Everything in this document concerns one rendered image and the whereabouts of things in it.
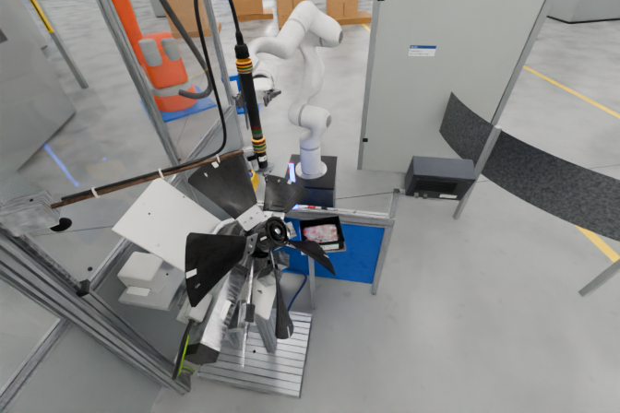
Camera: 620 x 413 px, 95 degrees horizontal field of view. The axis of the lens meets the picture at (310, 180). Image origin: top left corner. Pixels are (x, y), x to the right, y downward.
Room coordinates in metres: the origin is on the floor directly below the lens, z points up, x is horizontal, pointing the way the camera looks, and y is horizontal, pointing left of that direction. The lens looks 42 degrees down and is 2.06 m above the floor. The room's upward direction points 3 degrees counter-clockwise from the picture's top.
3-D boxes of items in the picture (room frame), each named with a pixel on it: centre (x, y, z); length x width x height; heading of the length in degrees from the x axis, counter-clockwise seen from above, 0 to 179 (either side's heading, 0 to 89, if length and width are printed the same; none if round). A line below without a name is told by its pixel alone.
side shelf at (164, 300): (0.76, 0.72, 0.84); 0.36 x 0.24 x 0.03; 169
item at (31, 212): (0.52, 0.73, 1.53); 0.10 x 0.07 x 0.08; 114
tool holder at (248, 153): (0.76, 0.17, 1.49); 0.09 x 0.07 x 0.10; 114
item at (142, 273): (0.69, 0.76, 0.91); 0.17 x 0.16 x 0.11; 79
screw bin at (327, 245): (0.93, -0.05, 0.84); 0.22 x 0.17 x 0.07; 95
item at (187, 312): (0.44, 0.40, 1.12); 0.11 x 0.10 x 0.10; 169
